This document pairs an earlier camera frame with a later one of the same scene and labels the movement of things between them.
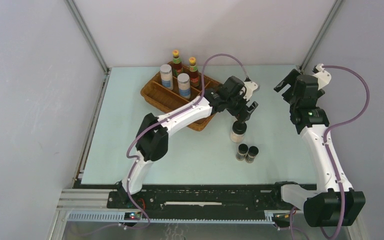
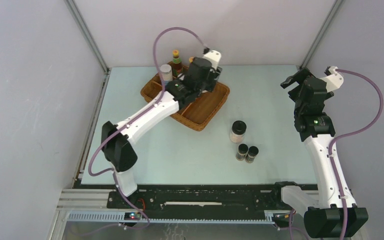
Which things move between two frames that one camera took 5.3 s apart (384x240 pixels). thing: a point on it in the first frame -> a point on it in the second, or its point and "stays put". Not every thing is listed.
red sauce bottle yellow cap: x=177 y=65 stays put
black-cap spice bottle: x=238 y=131 stays put
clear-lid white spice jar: x=167 y=76 stays put
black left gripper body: x=236 y=105 -> x=208 y=84
